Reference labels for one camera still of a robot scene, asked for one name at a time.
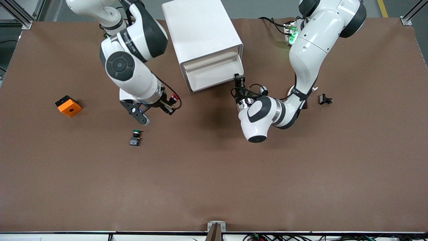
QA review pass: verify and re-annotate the white table edge rail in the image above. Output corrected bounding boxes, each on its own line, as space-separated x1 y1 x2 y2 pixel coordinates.
0 231 428 241

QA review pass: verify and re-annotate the grey metal mount bracket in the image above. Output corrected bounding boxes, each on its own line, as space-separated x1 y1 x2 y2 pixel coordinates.
207 221 226 232

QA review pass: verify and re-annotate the aluminium frame profile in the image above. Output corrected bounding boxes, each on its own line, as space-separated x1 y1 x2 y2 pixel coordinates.
32 0 51 21
401 0 428 26
0 0 34 30

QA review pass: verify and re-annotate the black base cable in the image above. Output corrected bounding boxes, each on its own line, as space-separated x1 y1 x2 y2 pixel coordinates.
258 17 292 36

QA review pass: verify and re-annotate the brown table mat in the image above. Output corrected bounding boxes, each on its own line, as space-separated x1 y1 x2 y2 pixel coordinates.
0 17 428 233

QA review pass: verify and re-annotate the brown beam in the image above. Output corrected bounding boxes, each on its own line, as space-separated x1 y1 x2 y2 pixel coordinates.
205 224 223 241

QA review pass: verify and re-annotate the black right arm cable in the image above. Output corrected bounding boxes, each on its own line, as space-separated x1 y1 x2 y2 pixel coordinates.
154 75 183 111

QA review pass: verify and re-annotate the orange box with hole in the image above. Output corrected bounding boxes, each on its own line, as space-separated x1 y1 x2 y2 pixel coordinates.
55 95 82 117

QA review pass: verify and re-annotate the white curved plastic piece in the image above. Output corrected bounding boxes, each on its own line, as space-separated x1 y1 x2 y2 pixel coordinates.
288 85 318 99

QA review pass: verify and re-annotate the green push button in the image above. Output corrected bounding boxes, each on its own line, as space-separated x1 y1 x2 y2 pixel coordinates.
129 130 142 147

